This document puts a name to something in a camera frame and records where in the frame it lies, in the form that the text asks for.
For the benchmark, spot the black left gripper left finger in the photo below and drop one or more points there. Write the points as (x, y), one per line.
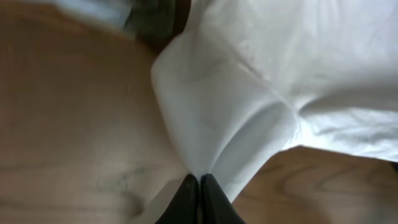
(184, 205)

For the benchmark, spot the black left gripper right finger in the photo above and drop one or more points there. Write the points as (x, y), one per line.
(216, 207)

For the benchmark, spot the white t-shirt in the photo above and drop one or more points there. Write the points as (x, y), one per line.
(248, 79)

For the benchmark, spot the folded olive grey garment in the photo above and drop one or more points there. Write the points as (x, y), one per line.
(156, 23)

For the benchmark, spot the folded light blue garment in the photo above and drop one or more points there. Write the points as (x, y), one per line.
(105, 14)

